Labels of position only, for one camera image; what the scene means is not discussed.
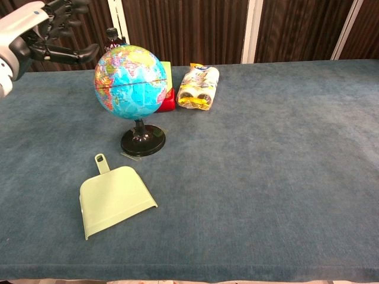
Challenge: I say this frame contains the dark soda bottle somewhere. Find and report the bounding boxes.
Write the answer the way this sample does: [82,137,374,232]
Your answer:
[102,27,129,53]

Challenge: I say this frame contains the red and green snack bag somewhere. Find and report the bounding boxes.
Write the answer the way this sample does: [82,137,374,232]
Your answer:
[156,60,176,114]

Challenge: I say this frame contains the white metal frame post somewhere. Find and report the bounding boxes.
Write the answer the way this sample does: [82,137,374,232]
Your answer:
[107,0,131,45]
[330,0,364,61]
[240,0,264,64]

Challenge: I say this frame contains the light green plastic dustpan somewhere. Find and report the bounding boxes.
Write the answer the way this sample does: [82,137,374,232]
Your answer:
[79,153,159,241]

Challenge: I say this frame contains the blue table cloth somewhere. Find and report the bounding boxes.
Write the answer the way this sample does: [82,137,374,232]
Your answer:
[0,59,379,282]

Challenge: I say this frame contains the clear pack of tape rolls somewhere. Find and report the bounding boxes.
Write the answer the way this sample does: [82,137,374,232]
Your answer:
[176,62,220,111]

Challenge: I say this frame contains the blue world globe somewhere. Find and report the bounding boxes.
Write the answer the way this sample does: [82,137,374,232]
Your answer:
[94,44,168,157]

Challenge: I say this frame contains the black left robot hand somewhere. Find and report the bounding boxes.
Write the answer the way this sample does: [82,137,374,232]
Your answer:
[0,0,101,82]

